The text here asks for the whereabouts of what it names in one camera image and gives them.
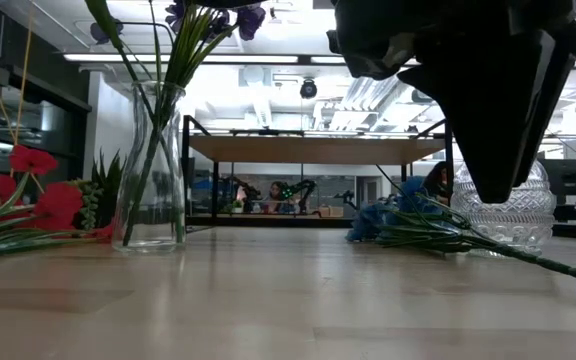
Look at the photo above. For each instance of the black framed window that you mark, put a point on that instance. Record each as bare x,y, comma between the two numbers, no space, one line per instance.
43,125

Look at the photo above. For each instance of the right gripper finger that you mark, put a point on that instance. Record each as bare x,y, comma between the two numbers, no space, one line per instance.
493,125
553,100

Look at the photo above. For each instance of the cardboard box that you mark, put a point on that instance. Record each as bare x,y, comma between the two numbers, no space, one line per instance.
332,212

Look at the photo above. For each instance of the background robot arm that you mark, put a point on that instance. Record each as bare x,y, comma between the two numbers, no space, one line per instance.
298,190
248,189

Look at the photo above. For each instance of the red artificial flower bunch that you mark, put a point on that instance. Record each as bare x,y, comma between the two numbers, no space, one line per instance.
58,205
103,232

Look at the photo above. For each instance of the cut-glass patterned vase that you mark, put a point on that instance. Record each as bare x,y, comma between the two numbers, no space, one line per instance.
528,220

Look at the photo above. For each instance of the round black ceiling device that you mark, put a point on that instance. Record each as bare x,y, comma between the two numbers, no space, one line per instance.
308,89

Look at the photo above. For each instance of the ceiling strip light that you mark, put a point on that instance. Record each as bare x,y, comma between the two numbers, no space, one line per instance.
118,57
325,60

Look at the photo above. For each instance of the wooden shelf black frame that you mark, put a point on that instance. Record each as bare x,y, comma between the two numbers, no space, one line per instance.
318,150

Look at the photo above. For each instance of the purple artificial flower bunch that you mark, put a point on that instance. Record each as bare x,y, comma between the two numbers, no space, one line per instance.
188,55

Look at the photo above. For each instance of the smooth clear glass vase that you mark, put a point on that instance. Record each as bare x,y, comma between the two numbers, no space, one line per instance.
150,200

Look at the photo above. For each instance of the orange artificial tulip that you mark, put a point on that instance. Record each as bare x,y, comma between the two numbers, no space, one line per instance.
105,22

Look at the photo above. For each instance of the person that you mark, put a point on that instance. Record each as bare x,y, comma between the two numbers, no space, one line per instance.
435,177
276,192

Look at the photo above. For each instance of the black computer monitor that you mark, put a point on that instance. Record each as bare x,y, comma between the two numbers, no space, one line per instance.
568,180

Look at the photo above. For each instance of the artificial green succulent plant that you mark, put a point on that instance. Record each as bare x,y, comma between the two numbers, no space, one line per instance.
110,185

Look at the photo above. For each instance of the blue artificial flower bunch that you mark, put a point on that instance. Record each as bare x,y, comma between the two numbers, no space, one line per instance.
370,222

